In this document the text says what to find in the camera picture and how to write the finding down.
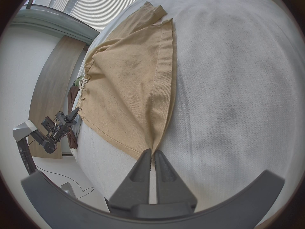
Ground tan shorts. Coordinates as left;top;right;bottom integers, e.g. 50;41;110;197
77;1;178;161

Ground brown garment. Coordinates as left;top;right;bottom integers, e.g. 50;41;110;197
66;86;81;150

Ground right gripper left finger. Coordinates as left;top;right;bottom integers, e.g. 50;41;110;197
109;148;153;208

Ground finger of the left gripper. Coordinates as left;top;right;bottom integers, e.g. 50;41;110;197
67;107;80;123

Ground bed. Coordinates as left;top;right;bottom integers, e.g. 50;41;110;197
28;0;305;225

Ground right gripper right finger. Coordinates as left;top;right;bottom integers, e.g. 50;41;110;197
154;150;198;206

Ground black cable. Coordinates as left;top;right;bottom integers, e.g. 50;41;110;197
35;166;95;198

